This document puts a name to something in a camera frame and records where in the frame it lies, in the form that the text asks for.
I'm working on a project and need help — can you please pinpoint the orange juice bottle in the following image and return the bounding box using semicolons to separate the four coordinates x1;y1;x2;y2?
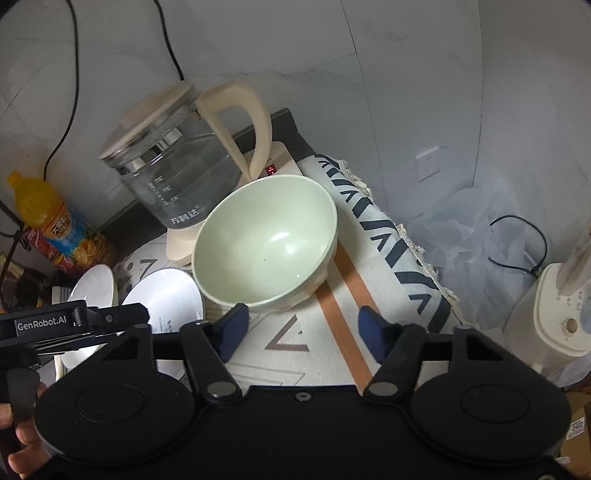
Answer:
6;170;116;271

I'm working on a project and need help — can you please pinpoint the pale green ceramic bowl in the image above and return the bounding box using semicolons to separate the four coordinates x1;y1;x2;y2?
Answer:
191;174;339;312

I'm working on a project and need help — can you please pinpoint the red drink can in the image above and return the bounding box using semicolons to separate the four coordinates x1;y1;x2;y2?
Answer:
23;226;80;278

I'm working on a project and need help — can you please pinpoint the white plate with blue print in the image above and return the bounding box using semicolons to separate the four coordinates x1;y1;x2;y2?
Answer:
122;268;204;334

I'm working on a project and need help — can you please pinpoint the person's left hand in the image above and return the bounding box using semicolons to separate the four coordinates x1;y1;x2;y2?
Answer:
0;382;52;480

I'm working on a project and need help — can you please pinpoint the white wall socket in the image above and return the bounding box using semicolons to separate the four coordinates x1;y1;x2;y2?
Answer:
415;147;441;182

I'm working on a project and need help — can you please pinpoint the white humidifier appliance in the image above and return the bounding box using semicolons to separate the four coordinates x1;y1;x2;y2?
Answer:
503;221;591;386

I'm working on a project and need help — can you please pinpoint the black power cable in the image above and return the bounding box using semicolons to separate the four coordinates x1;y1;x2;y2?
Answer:
42;0;80;182

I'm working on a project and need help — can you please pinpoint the white plate brown rim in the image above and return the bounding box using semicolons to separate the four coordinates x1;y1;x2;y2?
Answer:
54;264;119;380

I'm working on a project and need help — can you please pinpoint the glass electric kettle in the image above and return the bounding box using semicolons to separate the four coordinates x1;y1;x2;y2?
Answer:
99;80;273;230

